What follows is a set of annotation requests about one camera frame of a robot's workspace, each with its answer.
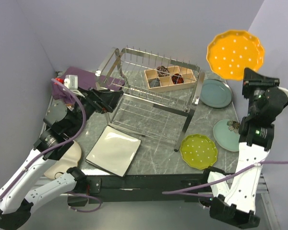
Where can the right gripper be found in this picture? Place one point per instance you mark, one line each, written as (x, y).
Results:
(261, 81)

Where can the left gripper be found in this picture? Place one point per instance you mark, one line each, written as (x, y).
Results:
(101, 100)

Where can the orange plate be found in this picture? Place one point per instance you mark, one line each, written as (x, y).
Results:
(230, 52)

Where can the teal round plate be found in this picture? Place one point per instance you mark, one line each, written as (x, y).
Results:
(216, 94)

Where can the square cream plate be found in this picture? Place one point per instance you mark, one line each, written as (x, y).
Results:
(114, 150)
(121, 173)

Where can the mint floral plate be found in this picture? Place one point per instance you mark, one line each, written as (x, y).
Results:
(226, 134)

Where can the cream round bowl plate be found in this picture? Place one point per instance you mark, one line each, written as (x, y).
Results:
(68, 160)

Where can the green polka dot plate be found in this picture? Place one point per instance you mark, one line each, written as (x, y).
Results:
(198, 151)

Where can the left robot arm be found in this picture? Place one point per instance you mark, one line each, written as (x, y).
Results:
(18, 199)

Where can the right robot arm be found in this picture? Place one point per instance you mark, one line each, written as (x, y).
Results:
(235, 204)

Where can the metal dish rack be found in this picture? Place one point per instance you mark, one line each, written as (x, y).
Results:
(163, 116)

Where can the purple cloth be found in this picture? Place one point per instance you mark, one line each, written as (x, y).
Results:
(86, 80)

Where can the grey fabric roll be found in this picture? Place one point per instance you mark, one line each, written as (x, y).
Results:
(154, 83)

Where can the wooden compartment tray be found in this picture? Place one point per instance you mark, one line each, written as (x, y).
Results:
(166, 83)

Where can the patterned fabric roll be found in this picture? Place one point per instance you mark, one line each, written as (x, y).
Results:
(162, 71)

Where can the red black fabric roll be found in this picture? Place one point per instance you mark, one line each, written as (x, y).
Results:
(177, 79)

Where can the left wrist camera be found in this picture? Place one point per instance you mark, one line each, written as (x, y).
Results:
(70, 82)

